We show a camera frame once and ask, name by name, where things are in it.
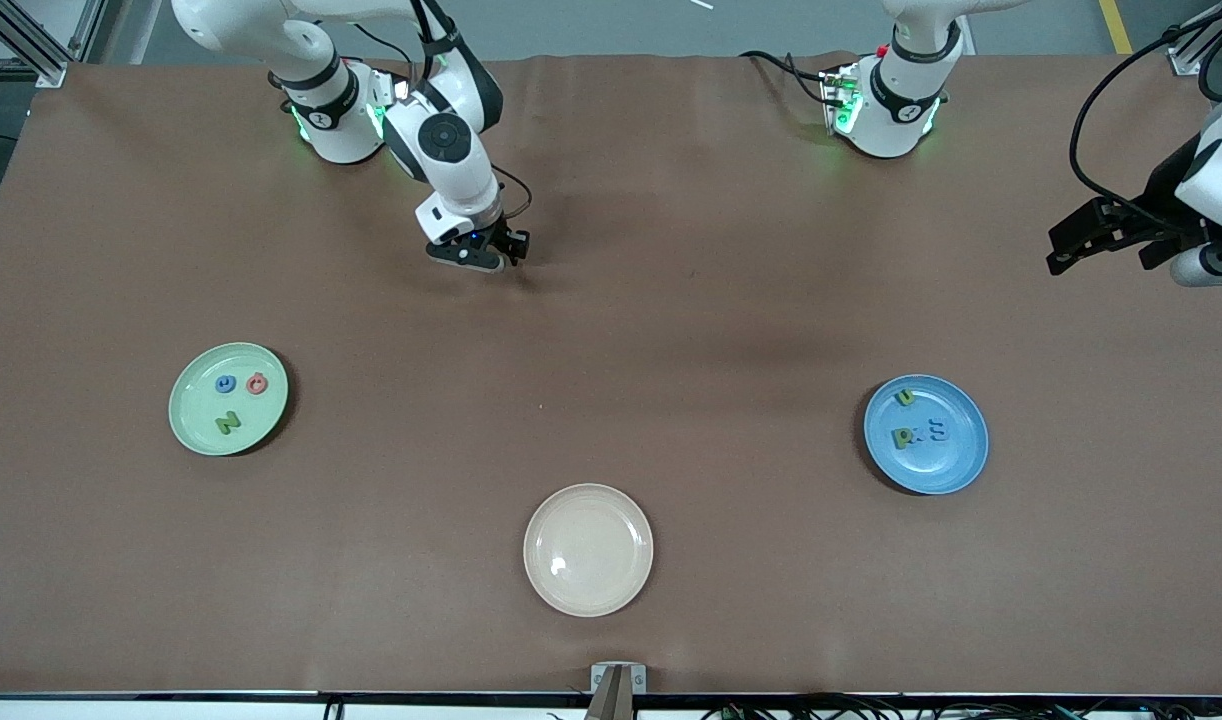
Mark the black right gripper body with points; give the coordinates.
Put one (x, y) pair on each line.
(498, 235)

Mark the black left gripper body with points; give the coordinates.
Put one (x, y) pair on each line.
(1160, 197)

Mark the blue letter m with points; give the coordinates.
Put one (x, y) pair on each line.
(937, 431)

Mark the green letter u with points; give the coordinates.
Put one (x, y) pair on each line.
(900, 401)

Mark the pink letter Q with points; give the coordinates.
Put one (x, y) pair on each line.
(249, 383)

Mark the green letter p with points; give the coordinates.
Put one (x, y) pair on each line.
(897, 440)

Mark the blue letter c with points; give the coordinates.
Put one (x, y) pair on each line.
(226, 376)

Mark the green letter N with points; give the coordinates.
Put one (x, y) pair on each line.
(228, 423)

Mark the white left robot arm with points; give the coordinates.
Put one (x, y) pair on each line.
(896, 110)

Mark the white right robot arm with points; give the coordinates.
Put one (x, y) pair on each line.
(441, 140)

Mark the brown table cover sheet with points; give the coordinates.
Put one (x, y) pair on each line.
(611, 200)

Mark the blue plate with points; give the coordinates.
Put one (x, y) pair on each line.
(946, 470)

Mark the beige plate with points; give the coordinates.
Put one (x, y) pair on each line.
(588, 550)

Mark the green plate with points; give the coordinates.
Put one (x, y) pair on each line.
(196, 400)

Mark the aluminium corner bracket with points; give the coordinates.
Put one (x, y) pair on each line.
(1186, 60)

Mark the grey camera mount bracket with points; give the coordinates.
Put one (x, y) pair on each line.
(601, 678)

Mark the aluminium frame beams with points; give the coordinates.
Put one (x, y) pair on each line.
(31, 45)

